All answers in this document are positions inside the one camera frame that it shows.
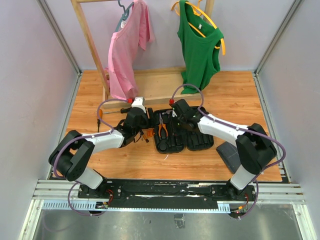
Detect orange handled pliers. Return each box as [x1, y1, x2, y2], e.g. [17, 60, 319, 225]
[158, 113, 168, 139]

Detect steel claw hammer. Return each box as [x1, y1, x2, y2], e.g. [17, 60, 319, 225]
[162, 110, 181, 148]

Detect black plastic tool case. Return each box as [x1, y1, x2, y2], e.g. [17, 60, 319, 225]
[147, 109, 214, 154]

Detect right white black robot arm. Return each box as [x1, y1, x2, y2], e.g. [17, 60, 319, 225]
[169, 99, 277, 200]

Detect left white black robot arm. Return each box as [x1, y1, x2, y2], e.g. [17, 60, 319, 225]
[48, 107, 149, 198]

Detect black orange screwdriver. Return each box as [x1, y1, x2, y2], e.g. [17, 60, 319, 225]
[102, 107, 131, 115]

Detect small needle nose pliers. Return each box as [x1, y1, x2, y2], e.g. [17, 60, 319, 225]
[139, 130, 149, 143]

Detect wooden clothes rack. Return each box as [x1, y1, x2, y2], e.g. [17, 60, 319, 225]
[70, 0, 215, 110]

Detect small orange screwdriver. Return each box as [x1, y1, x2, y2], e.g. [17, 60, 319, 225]
[97, 109, 103, 133]

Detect grey folded cloth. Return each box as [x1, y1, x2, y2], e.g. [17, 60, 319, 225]
[216, 142, 241, 174]

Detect pink t-shirt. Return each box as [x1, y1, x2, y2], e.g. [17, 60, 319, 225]
[108, 0, 155, 100]

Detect green tank top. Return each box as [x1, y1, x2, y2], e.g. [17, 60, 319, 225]
[177, 0, 224, 94]

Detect grey clothes hanger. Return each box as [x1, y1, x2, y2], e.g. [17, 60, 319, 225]
[114, 0, 135, 33]

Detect orange clothes hanger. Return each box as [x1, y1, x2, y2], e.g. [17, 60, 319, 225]
[170, 0, 226, 56]

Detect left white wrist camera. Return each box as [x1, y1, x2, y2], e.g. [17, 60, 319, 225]
[130, 96, 146, 112]

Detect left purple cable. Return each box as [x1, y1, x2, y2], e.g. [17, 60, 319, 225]
[52, 98, 132, 217]

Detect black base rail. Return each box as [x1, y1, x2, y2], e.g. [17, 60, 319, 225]
[77, 179, 256, 210]

